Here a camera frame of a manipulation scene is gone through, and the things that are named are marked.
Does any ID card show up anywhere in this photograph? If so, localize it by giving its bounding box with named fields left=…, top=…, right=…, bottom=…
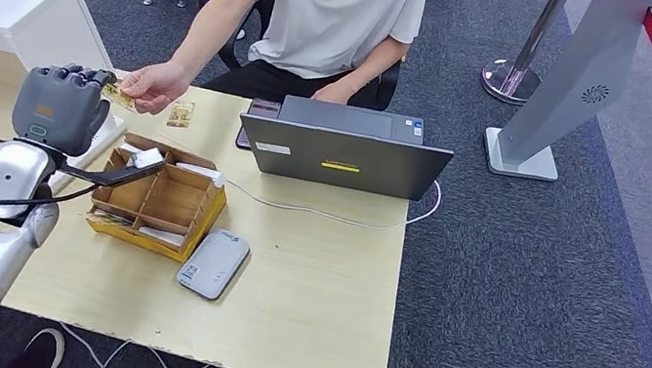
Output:
left=99, top=80, right=141, bottom=113

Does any pale wooden desk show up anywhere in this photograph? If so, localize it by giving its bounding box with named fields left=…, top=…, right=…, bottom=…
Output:
left=0, top=46, right=430, bottom=368

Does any grey kiosk stand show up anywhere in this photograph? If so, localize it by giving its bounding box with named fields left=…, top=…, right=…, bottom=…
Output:
left=477, top=0, right=652, bottom=199

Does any grey card reader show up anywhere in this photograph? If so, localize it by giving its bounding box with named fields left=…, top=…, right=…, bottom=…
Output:
left=172, top=222, right=255, bottom=308

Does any person's right hand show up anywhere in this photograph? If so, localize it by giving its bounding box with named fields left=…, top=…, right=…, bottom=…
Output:
left=115, top=54, right=196, bottom=122

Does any white card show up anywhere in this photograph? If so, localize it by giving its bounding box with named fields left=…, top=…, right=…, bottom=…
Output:
left=172, top=160, right=230, bottom=190

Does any dark smartphone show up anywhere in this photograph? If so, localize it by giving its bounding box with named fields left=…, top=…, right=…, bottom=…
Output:
left=234, top=95, right=284, bottom=155

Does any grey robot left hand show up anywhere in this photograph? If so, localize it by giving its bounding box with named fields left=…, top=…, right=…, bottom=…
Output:
left=6, top=55, right=120, bottom=164

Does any golden room key card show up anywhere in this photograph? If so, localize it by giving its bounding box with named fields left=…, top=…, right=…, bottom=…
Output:
left=164, top=97, right=198, bottom=132

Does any person's left hand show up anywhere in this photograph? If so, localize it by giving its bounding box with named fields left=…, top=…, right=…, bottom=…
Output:
left=311, top=75, right=359, bottom=108

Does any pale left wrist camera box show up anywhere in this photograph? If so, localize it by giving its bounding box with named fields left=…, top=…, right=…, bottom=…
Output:
left=128, top=143, right=169, bottom=175

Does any cardboard divider box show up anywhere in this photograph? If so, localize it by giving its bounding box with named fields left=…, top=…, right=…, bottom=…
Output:
left=80, top=128, right=237, bottom=270

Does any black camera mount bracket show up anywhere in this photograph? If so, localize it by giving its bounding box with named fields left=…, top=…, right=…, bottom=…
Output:
left=56, top=143, right=168, bottom=197

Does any chrome stanchion pole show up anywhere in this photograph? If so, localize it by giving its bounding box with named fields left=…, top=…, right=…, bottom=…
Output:
left=476, top=0, right=575, bottom=113

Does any grey laptop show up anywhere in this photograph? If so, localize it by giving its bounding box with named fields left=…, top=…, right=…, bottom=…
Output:
left=230, top=87, right=461, bottom=207

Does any white laptop cable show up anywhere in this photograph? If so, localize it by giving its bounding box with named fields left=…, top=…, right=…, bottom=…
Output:
left=221, top=146, right=446, bottom=242

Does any black shoe white sole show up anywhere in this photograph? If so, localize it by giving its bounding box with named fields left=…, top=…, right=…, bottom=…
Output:
left=8, top=321, right=70, bottom=368

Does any pale card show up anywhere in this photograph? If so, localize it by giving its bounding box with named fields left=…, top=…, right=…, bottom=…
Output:
left=136, top=224, right=188, bottom=250
left=86, top=207, right=138, bottom=231

